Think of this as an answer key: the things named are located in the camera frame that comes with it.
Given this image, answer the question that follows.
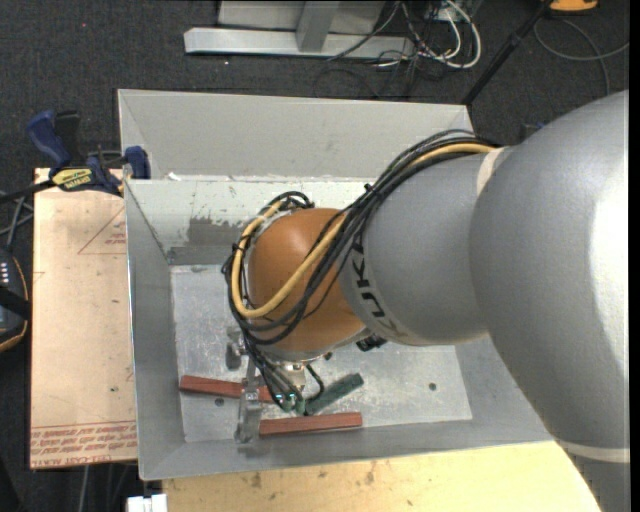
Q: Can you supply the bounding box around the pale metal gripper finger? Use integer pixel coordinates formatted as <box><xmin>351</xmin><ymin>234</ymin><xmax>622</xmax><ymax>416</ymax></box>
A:
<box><xmin>233</xmin><ymin>390</ymin><xmax>263</xmax><ymax>446</ymax></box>
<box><xmin>224</xmin><ymin>327</ymin><xmax>245</xmax><ymax>372</ymax></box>

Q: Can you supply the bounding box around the red-brown flat block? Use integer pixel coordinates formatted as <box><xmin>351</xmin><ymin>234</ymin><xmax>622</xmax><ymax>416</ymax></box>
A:
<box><xmin>178</xmin><ymin>374</ymin><xmax>275</xmax><ymax>404</ymax></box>
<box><xmin>258</xmin><ymin>411</ymin><xmax>364</xmax><ymax>438</ymax></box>

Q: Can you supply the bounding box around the dark green flat block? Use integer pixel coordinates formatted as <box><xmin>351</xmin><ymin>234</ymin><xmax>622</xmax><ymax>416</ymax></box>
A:
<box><xmin>303</xmin><ymin>372</ymin><xmax>365</xmax><ymax>417</ymax></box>

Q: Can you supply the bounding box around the grey metal bin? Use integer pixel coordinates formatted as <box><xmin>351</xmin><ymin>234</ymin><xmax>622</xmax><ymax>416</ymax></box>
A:
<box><xmin>117</xmin><ymin>88</ymin><xmax>557</xmax><ymax>482</ymax></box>

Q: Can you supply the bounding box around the brown cardboard board, red print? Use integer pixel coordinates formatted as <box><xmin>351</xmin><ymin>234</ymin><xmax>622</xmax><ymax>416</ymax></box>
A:
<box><xmin>29</xmin><ymin>167</ymin><xmax>139</xmax><ymax>471</ymax></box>

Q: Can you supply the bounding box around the black cylinder on white bracket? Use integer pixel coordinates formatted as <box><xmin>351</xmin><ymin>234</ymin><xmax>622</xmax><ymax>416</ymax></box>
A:
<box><xmin>356</xmin><ymin>333</ymin><xmax>389</xmax><ymax>353</ymax></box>

